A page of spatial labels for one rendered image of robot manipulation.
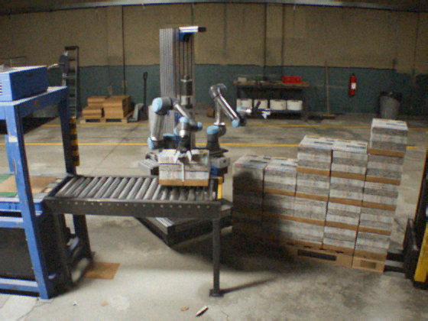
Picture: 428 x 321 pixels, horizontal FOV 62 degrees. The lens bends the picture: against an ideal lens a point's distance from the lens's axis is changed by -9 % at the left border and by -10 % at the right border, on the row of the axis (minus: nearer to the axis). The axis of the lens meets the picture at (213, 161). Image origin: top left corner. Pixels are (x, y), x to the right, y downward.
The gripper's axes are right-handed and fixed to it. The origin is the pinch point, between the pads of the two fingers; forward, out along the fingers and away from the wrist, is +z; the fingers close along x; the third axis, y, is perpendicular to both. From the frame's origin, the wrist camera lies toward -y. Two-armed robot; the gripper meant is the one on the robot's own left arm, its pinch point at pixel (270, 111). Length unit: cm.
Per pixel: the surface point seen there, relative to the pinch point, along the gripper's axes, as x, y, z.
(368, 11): -709, -57, 7
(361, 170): 43, 25, 95
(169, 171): 121, 13, -36
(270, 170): 51, 36, 18
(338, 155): 43, 16, 75
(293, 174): 50, 37, 38
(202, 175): 111, 17, -13
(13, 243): 214, 50, -129
